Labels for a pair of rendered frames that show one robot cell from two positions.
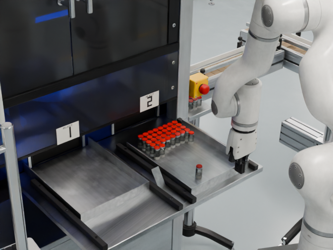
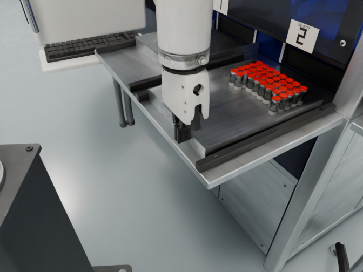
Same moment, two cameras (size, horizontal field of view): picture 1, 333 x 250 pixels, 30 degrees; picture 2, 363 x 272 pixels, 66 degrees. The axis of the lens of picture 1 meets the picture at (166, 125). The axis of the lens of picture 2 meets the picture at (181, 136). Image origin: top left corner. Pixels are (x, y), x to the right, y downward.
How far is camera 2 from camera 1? 2.05 m
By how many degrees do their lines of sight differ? 77
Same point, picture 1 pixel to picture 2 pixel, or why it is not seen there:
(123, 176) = not seen: hidden behind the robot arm
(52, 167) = (216, 36)
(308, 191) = not seen: outside the picture
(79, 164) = (221, 46)
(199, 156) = (239, 116)
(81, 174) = not seen: hidden behind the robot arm
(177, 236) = (282, 237)
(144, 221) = (123, 71)
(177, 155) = (240, 99)
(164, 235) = (270, 215)
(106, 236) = (114, 54)
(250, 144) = (175, 99)
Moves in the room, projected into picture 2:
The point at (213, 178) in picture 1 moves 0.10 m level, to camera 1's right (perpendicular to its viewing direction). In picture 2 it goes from (166, 109) to (155, 136)
